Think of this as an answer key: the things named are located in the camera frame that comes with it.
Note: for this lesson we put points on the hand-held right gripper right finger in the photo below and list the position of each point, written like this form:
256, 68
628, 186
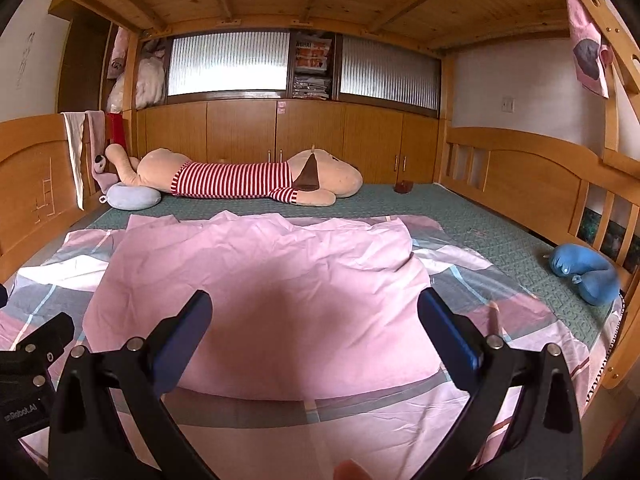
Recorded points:
445, 335

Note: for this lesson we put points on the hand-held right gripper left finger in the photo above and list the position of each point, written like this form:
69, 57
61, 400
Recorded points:
182, 340

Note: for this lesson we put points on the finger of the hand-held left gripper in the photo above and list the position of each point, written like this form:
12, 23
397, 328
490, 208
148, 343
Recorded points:
3, 297
50, 332

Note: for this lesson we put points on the pink jacket with black stripes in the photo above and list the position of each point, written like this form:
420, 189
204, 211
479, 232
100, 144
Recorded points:
280, 285

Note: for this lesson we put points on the person's right hand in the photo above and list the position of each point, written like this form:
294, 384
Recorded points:
352, 471

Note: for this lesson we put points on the plaid bed sheet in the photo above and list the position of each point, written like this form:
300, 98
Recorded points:
500, 310

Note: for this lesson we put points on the green patterned mattress mat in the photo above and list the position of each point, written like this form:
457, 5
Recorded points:
475, 220

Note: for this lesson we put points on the lavender neck pillow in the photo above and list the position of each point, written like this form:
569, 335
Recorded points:
132, 196

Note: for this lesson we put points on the small brown object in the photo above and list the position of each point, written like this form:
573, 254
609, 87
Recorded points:
404, 187

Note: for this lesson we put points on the small mauve plush toy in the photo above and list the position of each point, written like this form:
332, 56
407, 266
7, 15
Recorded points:
102, 175

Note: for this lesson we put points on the blue neck pillow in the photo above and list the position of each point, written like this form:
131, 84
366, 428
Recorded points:
590, 270

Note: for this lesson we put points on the white hanging towel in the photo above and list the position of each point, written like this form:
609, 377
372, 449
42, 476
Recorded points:
75, 150

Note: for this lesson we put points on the large plush dog striped shirt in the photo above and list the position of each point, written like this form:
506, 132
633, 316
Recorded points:
230, 180

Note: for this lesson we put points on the pink hanging towel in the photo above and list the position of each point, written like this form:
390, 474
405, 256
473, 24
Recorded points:
95, 130

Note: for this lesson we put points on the red hanging cloth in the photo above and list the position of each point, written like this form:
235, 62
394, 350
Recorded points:
116, 130

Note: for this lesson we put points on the white stuffed plastic bag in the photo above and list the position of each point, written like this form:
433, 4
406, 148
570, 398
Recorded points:
150, 80

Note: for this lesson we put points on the small pink hanging cloth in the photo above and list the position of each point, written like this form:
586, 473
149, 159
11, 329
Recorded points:
119, 55

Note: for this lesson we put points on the ribbed glass window panel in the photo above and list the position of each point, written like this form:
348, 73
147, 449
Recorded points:
227, 62
390, 70

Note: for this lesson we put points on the stack of books and papers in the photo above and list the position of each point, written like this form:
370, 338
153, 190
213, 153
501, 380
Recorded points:
311, 87

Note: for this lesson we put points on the pink cloth with dark print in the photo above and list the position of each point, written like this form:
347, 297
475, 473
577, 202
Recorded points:
577, 15

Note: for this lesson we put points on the wooden bunk bed frame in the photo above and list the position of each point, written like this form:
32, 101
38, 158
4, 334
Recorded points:
530, 180

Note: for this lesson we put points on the wooden wall cabinet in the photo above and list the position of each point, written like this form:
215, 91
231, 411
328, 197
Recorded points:
240, 130

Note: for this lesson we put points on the white wall switch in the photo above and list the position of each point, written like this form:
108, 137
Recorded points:
508, 104

